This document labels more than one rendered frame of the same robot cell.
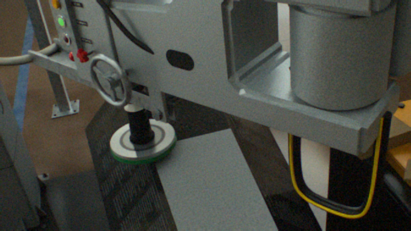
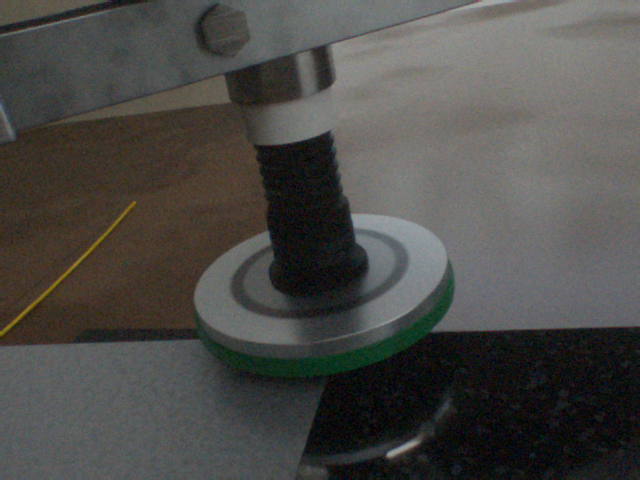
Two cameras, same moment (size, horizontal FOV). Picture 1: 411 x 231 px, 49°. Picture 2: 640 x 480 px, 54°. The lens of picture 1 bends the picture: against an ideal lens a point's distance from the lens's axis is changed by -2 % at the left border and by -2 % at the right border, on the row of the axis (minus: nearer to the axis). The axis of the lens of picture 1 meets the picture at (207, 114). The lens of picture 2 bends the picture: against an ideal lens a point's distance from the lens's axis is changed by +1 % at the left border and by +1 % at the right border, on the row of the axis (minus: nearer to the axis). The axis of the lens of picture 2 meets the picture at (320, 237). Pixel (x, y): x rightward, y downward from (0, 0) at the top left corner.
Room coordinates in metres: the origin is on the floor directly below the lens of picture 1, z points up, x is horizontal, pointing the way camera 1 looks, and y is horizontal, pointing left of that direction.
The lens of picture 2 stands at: (1.46, -0.18, 1.13)
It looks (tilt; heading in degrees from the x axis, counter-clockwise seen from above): 25 degrees down; 119
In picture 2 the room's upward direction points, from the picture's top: 11 degrees counter-clockwise
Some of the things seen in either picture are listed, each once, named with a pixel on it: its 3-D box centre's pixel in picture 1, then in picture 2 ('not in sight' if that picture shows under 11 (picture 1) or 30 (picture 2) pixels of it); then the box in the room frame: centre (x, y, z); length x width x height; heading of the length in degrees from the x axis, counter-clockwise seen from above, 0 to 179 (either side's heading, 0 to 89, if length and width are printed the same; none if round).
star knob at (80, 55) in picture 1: (86, 54); not in sight; (1.14, 0.30, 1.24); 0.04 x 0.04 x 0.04; 48
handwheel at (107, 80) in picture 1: (120, 75); not in sight; (1.07, 0.21, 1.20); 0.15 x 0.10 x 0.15; 48
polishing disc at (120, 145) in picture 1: (142, 138); (320, 274); (1.24, 0.22, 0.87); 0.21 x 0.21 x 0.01
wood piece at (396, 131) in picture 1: (377, 136); not in sight; (1.18, -0.54, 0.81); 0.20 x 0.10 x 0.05; 107
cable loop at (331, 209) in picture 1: (333, 161); not in sight; (0.79, -0.27, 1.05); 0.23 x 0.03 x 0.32; 48
